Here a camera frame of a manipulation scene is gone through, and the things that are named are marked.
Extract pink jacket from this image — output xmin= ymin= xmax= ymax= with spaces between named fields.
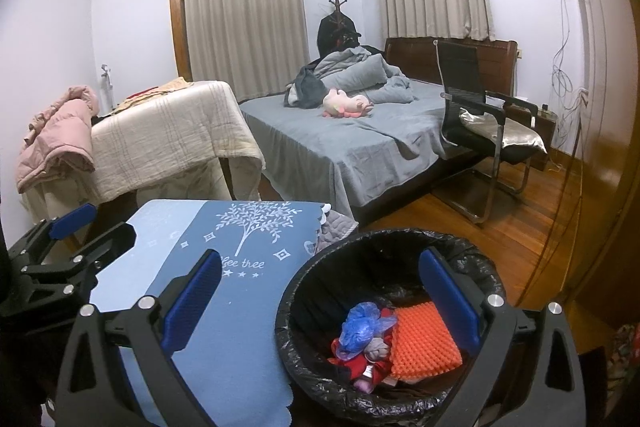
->
xmin=15 ymin=86 xmax=100 ymax=194

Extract orange knitted cloth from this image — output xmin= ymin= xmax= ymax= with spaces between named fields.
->
xmin=389 ymin=302 xmax=463 ymax=380

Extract blue plastic bag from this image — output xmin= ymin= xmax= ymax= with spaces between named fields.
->
xmin=336 ymin=302 xmax=396 ymax=358

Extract dark clothes pile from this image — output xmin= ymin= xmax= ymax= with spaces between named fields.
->
xmin=286 ymin=69 xmax=326 ymax=109

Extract colourful printed bag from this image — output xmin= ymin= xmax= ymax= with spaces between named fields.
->
xmin=607 ymin=324 xmax=640 ymax=383

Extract bed with grey sheet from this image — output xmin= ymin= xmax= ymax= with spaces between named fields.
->
xmin=239 ymin=79 xmax=496 ymax=225

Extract black coat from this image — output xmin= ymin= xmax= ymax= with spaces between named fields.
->
xmin=318 ymin=14 xmax=361 ymax=58

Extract silver cushion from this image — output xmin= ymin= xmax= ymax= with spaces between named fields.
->
xmin=457 ymin=107 xmax=548 ymax=155

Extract wooden window frame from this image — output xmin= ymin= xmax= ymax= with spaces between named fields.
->
xmin=168 ymin=0 xmax=193 ymax=82

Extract red cloth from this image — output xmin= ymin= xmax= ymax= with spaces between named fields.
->
xmin=327 ymin=349 xmax=396 ymax=383

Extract tan folded cloth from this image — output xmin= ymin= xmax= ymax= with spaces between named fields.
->
xmin=112 ymin=77 xmax=196 ymax=115

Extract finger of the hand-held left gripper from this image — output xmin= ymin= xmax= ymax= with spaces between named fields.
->
xmin=22 ymin=223 xmax=137 ymax=303
xmin=7 ymin=203 xmax=97 ymax=268

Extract wooden wardrobe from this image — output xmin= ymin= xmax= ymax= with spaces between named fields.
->
xmin=560 ymin=0 xmax=640 ymax=333

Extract wooden nightstand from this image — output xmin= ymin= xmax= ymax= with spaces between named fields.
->
xmin=520 ymin=99 xmax=558 ymax=170

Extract beige blanket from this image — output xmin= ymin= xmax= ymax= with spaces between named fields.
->
xmin=25 ymin=81 xmax=266 ymax=218

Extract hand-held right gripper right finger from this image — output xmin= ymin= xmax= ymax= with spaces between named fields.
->
xmin=419 ymin=248 xmax=587 ymax=427

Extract blue tree-print tablecloth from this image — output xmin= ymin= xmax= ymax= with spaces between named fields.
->
xmin=85 ymin=199 xmax=326 ymax=427

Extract black metal-frame chair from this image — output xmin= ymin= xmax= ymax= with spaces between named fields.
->
xmin=435 ymin=39 xmax=548 ymax=225

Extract grey quilted table cover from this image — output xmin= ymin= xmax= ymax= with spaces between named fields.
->
xmin=312 ymin=204 xmax=358 ymax=253

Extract pink packet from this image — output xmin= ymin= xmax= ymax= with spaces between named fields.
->
xmin=352 ymin=367 xmax=381 ymax=393

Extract wooden headboard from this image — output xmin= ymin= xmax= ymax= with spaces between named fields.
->
xmin=384 ymin=38 xmax=518 ymax=98

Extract black bag-lined trash bin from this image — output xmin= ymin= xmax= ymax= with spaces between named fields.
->
xmin=274 ymin=229 xmax=507 ymax=418

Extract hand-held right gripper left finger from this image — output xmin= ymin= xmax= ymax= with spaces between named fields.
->
xmin=55 ymin=248 xmax=223 ymax=427

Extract grey duvet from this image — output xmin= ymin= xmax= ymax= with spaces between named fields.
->
xmin=295 ymin=47 xmax=418 ymax=105

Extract hanging wall cables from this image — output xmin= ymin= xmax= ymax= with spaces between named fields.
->
xmin=545 ymin=0 xmax=588 ymax=168

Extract wide beige curtain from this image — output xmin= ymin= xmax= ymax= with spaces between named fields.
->
xmin=182 ymin=0 xmax=311 ymax=100

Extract pink plush toy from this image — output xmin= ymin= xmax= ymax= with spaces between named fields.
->
xmin=321 ymin=88 xmax=375 ymax=118

